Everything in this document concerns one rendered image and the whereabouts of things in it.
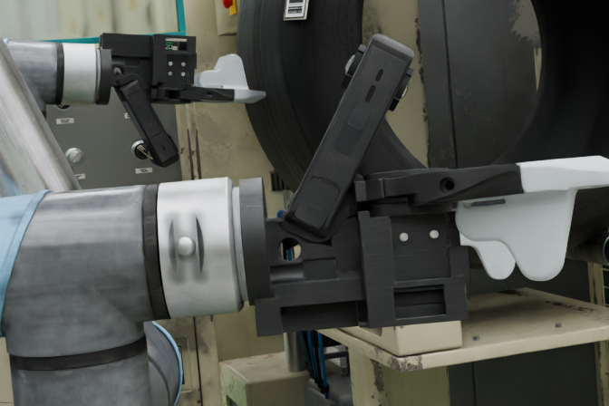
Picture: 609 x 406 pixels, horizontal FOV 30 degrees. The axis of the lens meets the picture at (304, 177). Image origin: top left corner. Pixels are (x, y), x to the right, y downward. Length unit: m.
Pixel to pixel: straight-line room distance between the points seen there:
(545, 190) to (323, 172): 0.12
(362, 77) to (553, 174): 0.12
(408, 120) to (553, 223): 1.24
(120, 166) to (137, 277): 1.46
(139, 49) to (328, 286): 0.83
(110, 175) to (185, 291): 1.46
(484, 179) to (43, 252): 0.23
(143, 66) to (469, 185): 0.88
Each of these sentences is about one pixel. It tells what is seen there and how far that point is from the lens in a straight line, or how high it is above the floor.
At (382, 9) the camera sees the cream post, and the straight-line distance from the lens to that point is 1.80.
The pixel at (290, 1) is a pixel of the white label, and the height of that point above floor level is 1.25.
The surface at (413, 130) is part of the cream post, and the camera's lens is 1.80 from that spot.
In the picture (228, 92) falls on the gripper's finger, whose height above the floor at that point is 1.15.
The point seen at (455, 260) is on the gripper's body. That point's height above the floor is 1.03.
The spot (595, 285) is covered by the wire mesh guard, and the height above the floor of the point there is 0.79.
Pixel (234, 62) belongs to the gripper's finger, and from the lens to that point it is 1.42.
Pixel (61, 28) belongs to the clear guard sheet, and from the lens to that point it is 2.03.
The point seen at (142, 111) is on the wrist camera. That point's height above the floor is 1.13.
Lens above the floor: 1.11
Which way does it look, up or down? 3 degrees down
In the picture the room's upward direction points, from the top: 5 degrees counter-clockwise
